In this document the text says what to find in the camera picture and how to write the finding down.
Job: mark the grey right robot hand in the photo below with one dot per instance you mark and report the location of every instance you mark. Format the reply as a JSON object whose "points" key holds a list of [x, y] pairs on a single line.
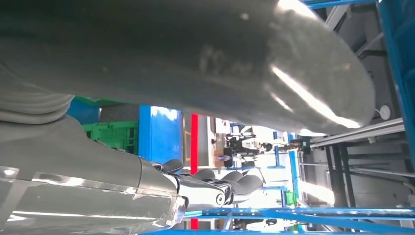
{"points": [[162, 58]]}

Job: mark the red barrier belt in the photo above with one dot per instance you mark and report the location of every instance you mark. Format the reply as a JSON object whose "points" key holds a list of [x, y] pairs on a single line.
{"points": [[194, 142]]}

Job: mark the folded green plastic crate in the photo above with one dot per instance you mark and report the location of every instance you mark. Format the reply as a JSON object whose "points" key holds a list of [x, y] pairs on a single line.
{"points": [[113, 134]]}

